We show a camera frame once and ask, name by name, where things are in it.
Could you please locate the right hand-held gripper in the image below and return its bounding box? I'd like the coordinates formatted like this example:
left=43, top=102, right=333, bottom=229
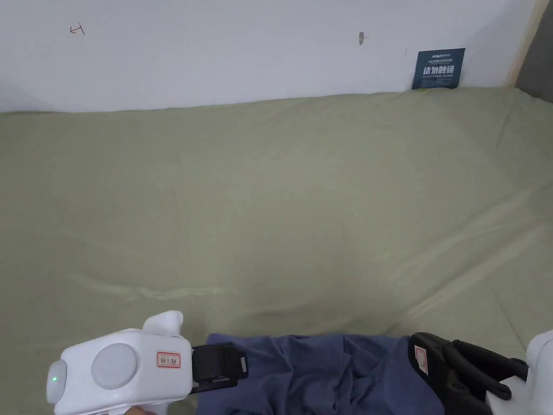
left=408, top=329, right=553, bottom=415

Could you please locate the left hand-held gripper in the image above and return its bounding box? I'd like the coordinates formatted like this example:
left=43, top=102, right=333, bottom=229
left=45, top=310, right=249, bottom=415

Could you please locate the dark blue shirt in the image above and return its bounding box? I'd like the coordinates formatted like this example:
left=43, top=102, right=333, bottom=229
left=195, top=332, right=447, bottom=415

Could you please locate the bed with pale green sheet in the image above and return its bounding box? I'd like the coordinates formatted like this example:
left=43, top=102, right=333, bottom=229
left=0, top=85, right=553, bottom=415

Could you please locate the dark blue printed card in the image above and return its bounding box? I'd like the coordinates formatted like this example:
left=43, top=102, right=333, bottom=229
left=411, top=48, right=467, bottom=91

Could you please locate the grey padded headboard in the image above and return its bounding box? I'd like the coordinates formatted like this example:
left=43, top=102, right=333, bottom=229
left=504, top=0, right=553, bottom=104

